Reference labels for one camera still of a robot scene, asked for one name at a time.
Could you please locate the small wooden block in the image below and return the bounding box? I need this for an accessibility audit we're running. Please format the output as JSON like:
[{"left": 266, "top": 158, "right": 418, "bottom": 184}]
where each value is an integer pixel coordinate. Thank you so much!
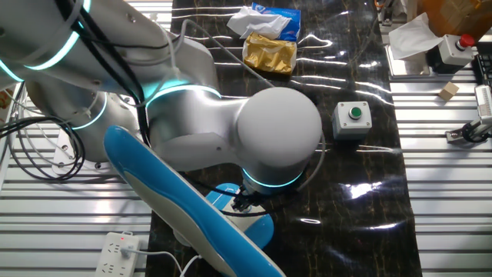
[{"left": 438, "top": 81, "right": 460, "bottom": 102}]

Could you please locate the white lamp power cable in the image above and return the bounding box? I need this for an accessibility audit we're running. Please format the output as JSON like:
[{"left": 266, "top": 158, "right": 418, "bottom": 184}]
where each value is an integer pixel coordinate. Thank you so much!
[{"left": 121, "top": 245, "right": 207, "bottom": 277}]

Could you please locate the black marble pattern mat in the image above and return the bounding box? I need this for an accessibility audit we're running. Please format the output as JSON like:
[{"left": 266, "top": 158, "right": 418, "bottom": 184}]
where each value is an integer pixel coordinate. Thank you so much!
[{"left": 145, "top": 0, "right": 424, "bottom": 277}]

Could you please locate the silver robot mounting plate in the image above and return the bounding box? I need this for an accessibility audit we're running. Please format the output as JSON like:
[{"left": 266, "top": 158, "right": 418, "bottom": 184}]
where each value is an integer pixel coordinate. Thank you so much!
[{"left": 52, "top": 86, "right": 128, "bottom": 174}]

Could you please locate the grey red emergency stop box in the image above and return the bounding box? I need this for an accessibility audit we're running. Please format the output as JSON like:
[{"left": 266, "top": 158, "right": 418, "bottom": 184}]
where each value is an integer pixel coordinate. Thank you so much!
[{"left": 426, "top": 33, "right": 477, "bottom": 74}]

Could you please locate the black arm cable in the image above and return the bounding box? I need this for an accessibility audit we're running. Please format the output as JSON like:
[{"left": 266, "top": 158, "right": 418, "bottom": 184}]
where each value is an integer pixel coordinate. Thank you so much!
[{"left": 55, "top": 0, "right": 270, "bottom": 216}]

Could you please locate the blue tissue pack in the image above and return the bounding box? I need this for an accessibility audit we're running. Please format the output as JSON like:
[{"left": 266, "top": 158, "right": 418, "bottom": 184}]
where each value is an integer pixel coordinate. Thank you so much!
[{"left": 226, "top": 2, "right": 302, "bottom": 42}]

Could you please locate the blue white handheld device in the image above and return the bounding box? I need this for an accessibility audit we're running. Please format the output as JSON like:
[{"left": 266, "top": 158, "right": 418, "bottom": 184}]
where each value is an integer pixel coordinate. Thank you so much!
[{"left": 102, "top": 125, "right": 288, "bottom": 277}]

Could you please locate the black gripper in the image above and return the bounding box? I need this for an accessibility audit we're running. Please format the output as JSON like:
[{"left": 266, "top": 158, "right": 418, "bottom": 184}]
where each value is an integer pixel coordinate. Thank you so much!
[{"left": 230, "top": 184, "right": 268, "bottom": 215}]

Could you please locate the brown cardboard box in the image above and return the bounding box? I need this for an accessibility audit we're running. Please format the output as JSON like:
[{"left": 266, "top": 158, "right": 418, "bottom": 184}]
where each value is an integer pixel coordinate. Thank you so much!
[{"left": 414, "top": 0, "right": 492, "bottom": 43}]

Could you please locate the white tissue sheet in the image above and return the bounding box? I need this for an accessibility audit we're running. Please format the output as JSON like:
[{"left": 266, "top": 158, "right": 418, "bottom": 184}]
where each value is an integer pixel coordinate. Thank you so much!
[{"left": 387, "top": 12, "right": 445, "bottom": 61}]

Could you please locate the grey green push button box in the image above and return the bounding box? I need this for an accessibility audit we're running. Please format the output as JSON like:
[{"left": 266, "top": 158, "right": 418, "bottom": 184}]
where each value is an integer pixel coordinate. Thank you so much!
[{"left": 331, "top": 100, "right": 373, "bottom": 142}]

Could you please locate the gold foil package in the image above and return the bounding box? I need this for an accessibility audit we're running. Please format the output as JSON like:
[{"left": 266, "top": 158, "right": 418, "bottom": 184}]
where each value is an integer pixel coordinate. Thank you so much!
[{"left": 241, "top": 32, "right": 298, "bottom": 76}]

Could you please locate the silver metal tray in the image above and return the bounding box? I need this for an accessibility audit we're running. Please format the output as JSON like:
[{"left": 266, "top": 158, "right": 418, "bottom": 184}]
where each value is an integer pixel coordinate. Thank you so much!
[{"left": 382, "top": 7, "right": 434, "bottom": 81}]

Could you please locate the black cable bundle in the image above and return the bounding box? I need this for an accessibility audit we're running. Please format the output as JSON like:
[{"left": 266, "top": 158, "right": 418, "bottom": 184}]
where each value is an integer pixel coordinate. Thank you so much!
[{"left": 0, "top": 82, "right": 86, "bottom": 182}]

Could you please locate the black keyboard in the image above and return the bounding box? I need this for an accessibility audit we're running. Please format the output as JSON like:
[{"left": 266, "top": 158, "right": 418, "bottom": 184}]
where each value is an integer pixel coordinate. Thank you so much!
[{"left": 471, "top": 53, "right": 492, "bottom": 88}]

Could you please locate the white power strip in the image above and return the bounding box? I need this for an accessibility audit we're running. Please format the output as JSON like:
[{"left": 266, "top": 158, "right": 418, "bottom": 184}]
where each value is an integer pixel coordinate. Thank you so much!
[{"left": 94, "top": 231, "right": 141, "bottom": 277}]

